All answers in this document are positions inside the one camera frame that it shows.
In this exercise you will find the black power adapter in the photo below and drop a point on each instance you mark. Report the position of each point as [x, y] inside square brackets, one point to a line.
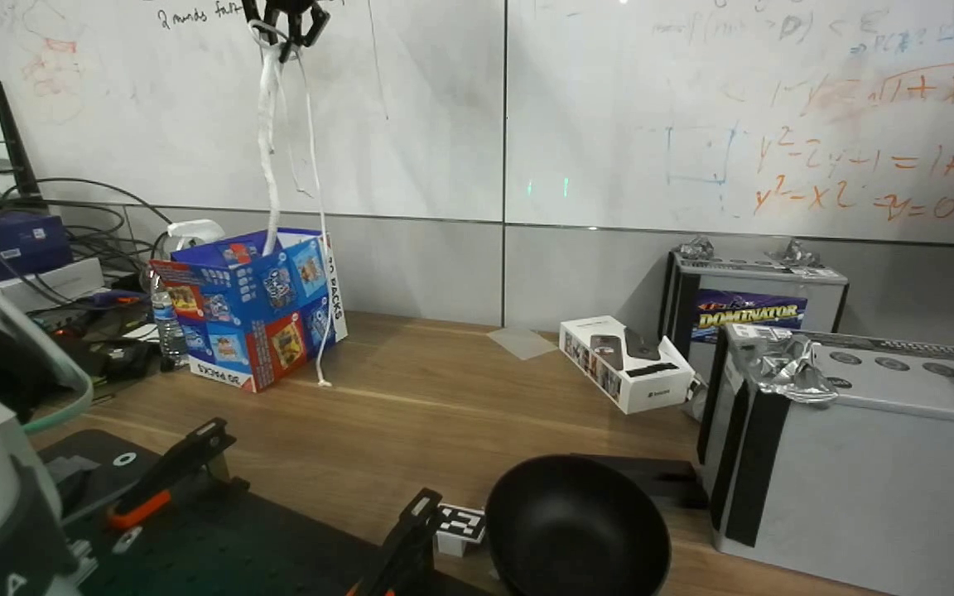
[115, 359]

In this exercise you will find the black clamp orange trigger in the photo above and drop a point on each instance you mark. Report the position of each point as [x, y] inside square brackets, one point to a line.
[184, 451]

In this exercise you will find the blue printed cardboard box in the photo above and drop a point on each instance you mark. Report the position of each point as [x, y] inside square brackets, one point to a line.
[234, 317]

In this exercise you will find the black white fiducial tag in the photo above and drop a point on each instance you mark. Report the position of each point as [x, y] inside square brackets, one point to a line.
[460, 529]

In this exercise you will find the black perforated mat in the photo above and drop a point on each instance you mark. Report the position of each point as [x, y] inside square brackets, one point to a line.
[234, 551]

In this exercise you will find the large silver toaster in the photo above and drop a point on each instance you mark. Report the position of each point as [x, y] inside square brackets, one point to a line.
[863, 485]

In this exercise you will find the dark blue device box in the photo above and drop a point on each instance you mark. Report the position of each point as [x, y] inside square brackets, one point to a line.
[8, 247]

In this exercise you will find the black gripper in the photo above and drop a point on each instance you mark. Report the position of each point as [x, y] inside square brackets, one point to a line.
[290, 3]

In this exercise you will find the small open white box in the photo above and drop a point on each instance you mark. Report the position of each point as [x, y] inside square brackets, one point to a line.
[654, 385]

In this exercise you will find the black frying pan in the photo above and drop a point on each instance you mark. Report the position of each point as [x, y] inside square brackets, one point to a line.
[578, 530]

